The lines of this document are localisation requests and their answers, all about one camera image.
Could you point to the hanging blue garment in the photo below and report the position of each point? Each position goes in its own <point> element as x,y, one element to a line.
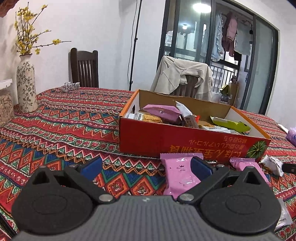
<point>216,41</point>

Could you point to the floral ceramic vase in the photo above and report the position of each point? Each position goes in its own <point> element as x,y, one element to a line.
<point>26,85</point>

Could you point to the floor lamp on tripod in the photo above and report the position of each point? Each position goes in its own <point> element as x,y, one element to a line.
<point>135,34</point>

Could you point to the brown cardboard box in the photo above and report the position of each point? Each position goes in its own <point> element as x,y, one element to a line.
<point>234,92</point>

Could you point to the small patterned pouch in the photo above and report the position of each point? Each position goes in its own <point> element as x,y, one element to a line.
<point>70,86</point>

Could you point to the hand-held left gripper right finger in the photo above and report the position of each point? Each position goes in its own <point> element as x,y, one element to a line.
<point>201,168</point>

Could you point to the pink snack packet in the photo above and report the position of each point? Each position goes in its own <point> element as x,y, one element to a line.
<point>164,113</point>
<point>178,176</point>
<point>245,163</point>

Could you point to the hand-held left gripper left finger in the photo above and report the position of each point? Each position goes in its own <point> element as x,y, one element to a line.
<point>91,168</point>

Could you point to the orange cracker packet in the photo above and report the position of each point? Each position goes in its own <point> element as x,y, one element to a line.
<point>212,127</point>
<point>150,118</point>

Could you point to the green snack packet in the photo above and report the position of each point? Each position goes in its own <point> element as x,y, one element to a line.
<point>240,127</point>
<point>218,120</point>

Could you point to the beige jacket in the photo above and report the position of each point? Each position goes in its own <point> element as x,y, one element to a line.
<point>171,74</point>

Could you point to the red patterned tablecloth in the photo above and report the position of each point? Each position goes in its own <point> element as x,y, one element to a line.
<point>69,129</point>

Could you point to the hanging pink garment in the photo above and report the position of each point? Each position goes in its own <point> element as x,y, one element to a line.
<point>231,30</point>

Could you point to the yellow flower branches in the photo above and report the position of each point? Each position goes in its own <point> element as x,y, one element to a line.
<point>24,44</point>

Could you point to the black framed glass door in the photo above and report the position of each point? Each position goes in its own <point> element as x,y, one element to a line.
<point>164,34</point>

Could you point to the hanging black garment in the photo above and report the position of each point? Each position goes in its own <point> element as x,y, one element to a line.
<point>237,56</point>

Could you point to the balcony railing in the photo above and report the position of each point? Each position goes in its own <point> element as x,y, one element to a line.
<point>222,74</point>

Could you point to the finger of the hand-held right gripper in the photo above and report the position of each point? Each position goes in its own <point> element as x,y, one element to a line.
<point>290,168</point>

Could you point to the white dark-label snack packet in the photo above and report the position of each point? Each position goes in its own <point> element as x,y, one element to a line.
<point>188,115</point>

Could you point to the red snack bag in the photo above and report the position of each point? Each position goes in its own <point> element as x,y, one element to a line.
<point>197,118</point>

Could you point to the yellow green bag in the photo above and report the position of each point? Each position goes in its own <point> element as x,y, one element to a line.
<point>224,90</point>

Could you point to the purple tissue pack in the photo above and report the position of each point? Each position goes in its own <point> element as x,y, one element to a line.
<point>292,136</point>

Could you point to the red cardboard box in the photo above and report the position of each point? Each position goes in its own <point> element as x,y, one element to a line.
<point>150,139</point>

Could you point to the dark wooden chair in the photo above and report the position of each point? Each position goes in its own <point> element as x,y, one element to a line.
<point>84,67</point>

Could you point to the hanging white garment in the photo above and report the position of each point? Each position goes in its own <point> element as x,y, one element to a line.
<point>242,39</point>

